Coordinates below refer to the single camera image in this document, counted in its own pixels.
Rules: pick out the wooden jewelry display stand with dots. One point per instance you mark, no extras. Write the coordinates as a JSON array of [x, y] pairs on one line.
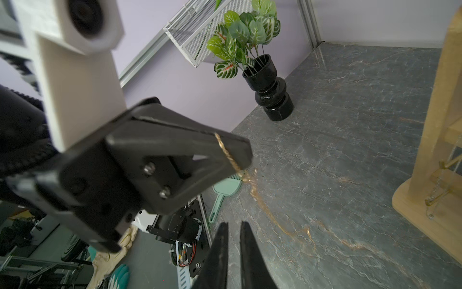
[[432, 198]]

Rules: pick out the white mesh wall basket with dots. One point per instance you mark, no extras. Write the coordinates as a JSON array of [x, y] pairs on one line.
[[195, 23]]

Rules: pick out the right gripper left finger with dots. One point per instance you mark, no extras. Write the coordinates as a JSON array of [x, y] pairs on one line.
[[213, 274]]

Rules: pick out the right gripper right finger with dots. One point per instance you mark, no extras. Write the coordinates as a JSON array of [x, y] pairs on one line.
[[254, 272]]

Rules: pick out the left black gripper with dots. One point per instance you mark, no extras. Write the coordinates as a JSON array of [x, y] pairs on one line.
[[99, 185]]

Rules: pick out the green dustpan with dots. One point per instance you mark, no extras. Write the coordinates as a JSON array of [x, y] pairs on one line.
[[225, 188]]

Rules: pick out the green artificial potted plant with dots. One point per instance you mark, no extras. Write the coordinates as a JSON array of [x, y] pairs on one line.
[[239, 40]]

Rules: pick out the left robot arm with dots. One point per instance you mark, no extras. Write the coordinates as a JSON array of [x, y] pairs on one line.
[[79, 153]]

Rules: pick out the black ribbed vase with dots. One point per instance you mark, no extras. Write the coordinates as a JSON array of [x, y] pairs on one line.
[[270, 90]]

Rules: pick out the white slotted cable duct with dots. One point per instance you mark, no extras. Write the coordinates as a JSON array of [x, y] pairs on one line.
[[184, 279]]

